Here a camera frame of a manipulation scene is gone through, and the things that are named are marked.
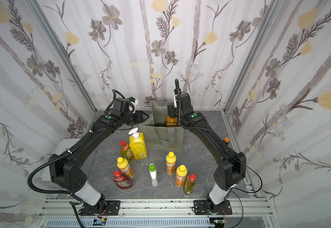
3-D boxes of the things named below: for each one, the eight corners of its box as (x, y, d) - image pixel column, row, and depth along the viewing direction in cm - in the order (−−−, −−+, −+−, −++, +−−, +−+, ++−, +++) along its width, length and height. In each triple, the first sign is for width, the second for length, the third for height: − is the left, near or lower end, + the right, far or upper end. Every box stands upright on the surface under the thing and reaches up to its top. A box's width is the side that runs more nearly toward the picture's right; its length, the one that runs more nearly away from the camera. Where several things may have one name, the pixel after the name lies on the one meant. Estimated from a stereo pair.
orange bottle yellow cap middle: (166, 175, 86) (165, 159, 69) (166, 167, 90) (165, 151, 72) (174, 175, 86) (176, 159, 69) (174, 167, 90) (175, 151, 72)
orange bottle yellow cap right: (176, 188, 83) (178, 174, 64) (174, 181, 85) (176, 166, 67) (184, 186, 83) (188, 171, 65) (181, 179, 86) (185, 163, 68)
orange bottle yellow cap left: (126, 181, 85) (115, 166, 67) (128, 173, 88) (117, 156, 70) (133, 181, 85) (124, 166, 67) (134, 173, 88) (126, 156, 70)
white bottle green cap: (151, 186, 84) (148, 175, 69) (152, 173, 89) (149, 160, 74) (158, 186, 84) (155, 175, 69) (158, 173, 89) (156, 160, 74)
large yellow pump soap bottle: (135, 159, 94) (125, 136, 72) (136, 150, 98) (128, 126, 77) (147, 159, 94) (140, 136, 72) (147, 150, 98) (142, 126, 77)
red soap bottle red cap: (121, 189, 82) (111, 178, 68) (122, 182, 85) (113, 171, 70) (132, 189, 82) (124, 178, 68) (133, 182, 85) (125, 171, 70)
